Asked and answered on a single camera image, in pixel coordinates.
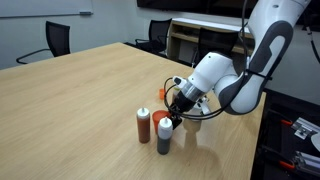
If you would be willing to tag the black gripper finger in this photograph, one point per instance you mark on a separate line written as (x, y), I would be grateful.
(177, 121)
(171, 110)

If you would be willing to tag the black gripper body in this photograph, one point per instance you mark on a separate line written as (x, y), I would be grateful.
(183, 101)

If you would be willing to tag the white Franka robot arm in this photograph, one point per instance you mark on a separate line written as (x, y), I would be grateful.
(263, 60)

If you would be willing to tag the small orange cup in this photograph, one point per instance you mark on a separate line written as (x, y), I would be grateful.
(161, 94)

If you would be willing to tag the dark sauce squeeze bottle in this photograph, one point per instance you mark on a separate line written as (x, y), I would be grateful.
(164, 143)

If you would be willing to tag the red sauce squeeze bottle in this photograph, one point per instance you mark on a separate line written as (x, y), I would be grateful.
(143, 128)

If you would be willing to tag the black chair with metal legs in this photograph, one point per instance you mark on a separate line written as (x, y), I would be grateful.
(216, 40)

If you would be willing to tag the black office chair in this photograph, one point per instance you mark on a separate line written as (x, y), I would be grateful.
(58, 38)
(159, 31)

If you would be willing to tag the wooden side desk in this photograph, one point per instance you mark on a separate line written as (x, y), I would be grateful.
(213, 25)

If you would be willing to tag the grey whiteboard eraser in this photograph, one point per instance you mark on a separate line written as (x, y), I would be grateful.
(85, 13)

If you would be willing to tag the white round disc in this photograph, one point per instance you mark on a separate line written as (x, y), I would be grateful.
(316, 141)

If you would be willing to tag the white whiteboard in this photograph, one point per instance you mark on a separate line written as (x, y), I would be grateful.
(40, 6)

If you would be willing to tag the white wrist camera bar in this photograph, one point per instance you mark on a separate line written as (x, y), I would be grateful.
(202, 106)

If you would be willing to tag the black wall screen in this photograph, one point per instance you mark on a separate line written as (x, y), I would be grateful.
(186, 4)

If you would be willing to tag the silver metal bracket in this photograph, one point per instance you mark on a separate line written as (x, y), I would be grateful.
(301, 131)

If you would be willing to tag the silver metal rail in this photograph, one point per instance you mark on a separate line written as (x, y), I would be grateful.
(308, 160)

